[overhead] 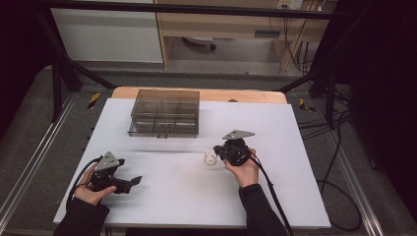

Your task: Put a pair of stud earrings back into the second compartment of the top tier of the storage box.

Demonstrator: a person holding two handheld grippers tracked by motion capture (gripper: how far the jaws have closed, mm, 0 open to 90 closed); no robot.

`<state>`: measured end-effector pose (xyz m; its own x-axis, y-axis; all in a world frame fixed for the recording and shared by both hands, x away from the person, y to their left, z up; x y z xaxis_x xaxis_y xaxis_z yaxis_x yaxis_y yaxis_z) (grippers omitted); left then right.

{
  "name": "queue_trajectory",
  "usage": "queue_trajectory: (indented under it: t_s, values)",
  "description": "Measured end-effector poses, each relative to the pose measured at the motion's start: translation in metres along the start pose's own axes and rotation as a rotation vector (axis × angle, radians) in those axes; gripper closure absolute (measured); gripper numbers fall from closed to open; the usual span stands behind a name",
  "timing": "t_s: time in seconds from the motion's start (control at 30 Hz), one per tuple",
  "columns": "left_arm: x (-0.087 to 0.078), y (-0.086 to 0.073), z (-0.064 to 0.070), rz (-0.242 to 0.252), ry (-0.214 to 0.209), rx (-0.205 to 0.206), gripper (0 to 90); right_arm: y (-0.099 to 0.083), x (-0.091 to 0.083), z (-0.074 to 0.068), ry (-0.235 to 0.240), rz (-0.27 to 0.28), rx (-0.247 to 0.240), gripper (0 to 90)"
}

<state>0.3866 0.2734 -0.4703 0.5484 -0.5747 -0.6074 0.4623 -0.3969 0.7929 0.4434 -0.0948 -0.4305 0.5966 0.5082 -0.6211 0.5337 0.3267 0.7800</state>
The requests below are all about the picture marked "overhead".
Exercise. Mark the white wall socket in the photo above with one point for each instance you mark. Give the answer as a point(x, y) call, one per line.
point(290, 3)

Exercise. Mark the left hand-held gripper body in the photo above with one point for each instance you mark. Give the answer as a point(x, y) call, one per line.
point(105, 182)

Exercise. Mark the yellow black tape strip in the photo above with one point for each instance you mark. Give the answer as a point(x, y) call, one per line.
point(93, 100)
point(305, 105)

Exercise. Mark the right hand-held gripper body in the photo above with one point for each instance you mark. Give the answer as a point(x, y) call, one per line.
point(237, 150)

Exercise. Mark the light wooden desk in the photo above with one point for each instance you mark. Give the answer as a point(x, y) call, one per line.
point(229, 24)

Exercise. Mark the white cabinet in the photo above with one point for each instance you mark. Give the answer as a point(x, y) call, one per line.
point(105, 36)

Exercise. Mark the black curtain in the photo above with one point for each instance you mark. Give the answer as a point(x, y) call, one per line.
point(383, 98)
point(16, 59)

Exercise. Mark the aluminium rail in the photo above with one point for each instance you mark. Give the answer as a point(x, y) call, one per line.
point(354, 183)
point(36, 154)

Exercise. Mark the transparent brown drawer box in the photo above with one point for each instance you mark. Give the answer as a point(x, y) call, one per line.
point(183, 95)

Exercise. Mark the white table board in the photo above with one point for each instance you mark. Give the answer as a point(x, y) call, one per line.
point(183, 203)

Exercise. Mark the black metal frame bar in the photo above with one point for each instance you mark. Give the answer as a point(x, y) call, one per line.
point(196, 9)

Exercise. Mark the office chair base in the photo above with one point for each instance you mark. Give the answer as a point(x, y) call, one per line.
point(200, 40)

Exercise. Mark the person's right hand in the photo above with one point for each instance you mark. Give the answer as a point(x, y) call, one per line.
point(247, 173)

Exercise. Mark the black metal frame strut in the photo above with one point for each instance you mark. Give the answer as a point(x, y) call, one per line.
point(62, 62)
point(324, 78)

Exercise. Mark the wooden table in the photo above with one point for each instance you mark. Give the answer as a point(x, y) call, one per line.
point(255, 96)

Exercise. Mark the transparent brown drawer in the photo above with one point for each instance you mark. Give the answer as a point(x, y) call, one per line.
point(157, 126)

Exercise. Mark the person's left hand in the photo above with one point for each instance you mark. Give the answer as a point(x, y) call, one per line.
point(90, 196)

